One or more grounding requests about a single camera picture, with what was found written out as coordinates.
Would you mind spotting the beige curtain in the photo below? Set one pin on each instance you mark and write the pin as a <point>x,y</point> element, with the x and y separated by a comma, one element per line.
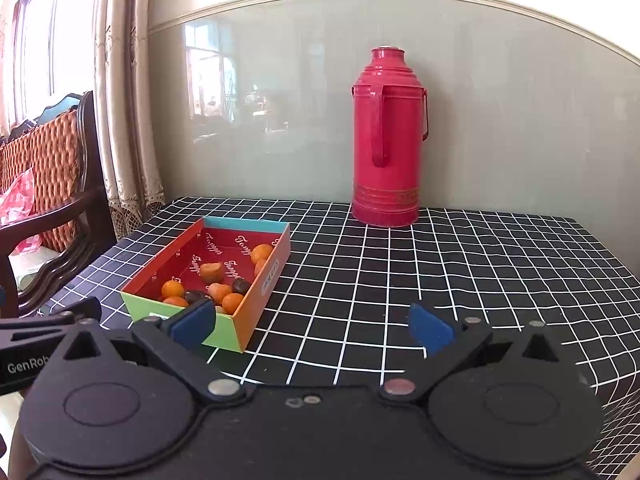
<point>122,100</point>

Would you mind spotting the colourful cardboard box tray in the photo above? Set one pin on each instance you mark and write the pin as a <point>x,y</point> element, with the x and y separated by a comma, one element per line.
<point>214,239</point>

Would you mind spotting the orange persimmon front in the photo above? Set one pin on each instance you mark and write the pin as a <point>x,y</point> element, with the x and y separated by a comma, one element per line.
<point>212,272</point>

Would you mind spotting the small orange tangerine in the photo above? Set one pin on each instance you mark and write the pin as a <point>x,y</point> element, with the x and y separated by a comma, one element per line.
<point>172,288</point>

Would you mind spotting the orange persimmon back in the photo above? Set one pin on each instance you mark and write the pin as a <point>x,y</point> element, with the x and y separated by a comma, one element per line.
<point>217,291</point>

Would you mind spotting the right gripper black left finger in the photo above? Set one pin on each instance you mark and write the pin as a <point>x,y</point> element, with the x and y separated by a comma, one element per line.
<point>94,407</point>

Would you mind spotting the dark brown mangosteen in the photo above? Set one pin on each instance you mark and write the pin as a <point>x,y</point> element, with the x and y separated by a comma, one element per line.
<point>241,286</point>

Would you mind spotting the dark wooden armchair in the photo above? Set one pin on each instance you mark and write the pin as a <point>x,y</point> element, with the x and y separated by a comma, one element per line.
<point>70,215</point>

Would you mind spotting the red thermos flask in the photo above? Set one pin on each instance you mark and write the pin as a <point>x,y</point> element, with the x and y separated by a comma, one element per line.
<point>390,126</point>

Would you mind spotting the large orange tangerine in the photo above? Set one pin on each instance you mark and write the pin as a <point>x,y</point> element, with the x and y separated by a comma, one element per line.
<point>260,252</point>

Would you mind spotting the orange persimmon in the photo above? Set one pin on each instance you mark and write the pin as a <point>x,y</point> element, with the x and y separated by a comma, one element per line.
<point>212,272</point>
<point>217,291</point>

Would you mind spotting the black white checked tablecloth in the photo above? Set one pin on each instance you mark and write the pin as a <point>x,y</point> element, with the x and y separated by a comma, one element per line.
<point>339,312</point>

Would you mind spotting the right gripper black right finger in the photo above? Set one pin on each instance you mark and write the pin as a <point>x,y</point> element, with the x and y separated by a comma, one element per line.
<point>515,402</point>

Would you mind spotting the dark fruit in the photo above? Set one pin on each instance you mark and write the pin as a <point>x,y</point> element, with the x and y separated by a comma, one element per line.
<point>193,296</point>

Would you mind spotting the pink checked cloth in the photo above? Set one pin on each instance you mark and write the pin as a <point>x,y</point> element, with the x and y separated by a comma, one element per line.
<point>16,205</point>

